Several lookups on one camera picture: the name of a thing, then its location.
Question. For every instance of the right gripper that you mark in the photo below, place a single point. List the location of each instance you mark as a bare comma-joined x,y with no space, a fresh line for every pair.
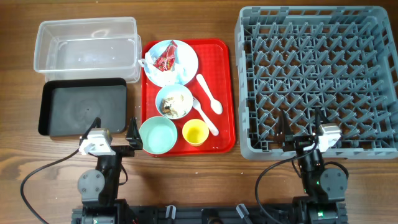
296,142

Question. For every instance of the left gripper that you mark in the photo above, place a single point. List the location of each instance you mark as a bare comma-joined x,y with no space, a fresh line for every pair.
127,150

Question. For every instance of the mint green bowl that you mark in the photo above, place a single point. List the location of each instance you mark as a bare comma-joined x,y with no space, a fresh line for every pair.
158,134

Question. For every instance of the food scraps and rice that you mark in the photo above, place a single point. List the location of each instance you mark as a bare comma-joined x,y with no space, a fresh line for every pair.
173,106

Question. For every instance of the small light blue bowl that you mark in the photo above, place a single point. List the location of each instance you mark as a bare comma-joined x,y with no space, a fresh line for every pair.
171,90

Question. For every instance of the white napkin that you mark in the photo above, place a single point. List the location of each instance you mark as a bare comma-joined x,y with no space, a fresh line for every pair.
172,76

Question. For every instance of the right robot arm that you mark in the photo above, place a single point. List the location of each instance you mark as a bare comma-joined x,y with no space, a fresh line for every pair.
324,183

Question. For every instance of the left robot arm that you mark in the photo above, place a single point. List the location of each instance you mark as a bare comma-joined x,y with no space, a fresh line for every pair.
99,186

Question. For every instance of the grey dishwasher rack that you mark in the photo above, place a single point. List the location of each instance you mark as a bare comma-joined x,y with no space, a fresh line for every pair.
341,59

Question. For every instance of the clear plastic waste bin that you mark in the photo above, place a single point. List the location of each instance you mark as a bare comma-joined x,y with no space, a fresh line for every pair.
105,47

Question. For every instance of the black rectangular tray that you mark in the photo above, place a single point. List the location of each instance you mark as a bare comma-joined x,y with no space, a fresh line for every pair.
69,107

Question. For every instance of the yellow cup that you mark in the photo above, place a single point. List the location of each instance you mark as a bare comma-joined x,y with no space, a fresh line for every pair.
195,132

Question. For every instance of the white plastic fork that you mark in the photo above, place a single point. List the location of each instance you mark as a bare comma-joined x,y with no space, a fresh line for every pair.
197,106

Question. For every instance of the white plastic spoon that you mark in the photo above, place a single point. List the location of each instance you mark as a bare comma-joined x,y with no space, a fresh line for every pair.
215,104

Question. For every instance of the red serving tray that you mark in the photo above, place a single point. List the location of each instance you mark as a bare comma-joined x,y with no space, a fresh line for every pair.
213,64

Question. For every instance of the light blue plate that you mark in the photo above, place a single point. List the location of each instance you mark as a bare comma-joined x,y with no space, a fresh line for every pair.
185,56

